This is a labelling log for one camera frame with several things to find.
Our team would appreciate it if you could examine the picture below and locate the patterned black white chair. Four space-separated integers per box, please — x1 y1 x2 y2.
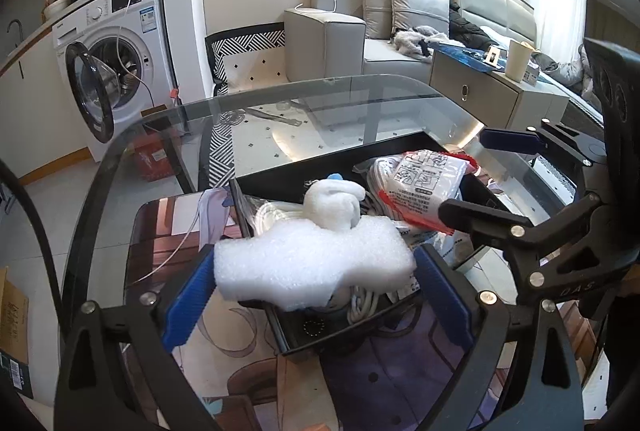
205 22 288 95

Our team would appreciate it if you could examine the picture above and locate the grey cushion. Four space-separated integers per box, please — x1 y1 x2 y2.
392 0 450 35

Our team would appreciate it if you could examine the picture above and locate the white usb cable bundle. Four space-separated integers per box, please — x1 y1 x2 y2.
328 282 396 324

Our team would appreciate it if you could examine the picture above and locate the white rope bundle bag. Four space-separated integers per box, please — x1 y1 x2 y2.
352 155 413 236

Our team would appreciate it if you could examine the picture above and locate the white washing machine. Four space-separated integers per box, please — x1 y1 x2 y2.
52 0 177 162

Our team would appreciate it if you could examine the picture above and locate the white foam piece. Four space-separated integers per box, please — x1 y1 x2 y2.
214 215 416 312

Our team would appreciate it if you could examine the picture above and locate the white paper cup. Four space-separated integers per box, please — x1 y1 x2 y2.
504 39 534 82

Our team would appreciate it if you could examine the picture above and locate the green white medicine pouch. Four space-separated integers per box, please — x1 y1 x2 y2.
398 225 462 266

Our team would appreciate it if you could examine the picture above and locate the beige sofa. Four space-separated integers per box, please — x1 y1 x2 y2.
283 0 601 113

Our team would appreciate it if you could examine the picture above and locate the black cardboard box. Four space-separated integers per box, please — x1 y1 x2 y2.
232 130 507 357

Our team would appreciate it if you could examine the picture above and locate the beige cushion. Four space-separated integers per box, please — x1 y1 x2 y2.
362 0 392 40

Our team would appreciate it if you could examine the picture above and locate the beige side cabinet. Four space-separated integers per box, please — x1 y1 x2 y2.
430 51 568 130

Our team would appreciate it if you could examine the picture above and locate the red edged white packet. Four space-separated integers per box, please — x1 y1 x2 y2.
384 150 478 235

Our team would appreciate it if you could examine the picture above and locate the cardboard box on floor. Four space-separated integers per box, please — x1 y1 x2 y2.
0 267 34 399

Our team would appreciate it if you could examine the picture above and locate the white plush toy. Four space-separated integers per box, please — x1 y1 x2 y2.
303 179 366 232

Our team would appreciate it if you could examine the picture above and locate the anime print table mat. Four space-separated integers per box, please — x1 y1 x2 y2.
127 194 463 430

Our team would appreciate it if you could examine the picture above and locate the red box under table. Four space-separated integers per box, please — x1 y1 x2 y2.
134 105 180 182

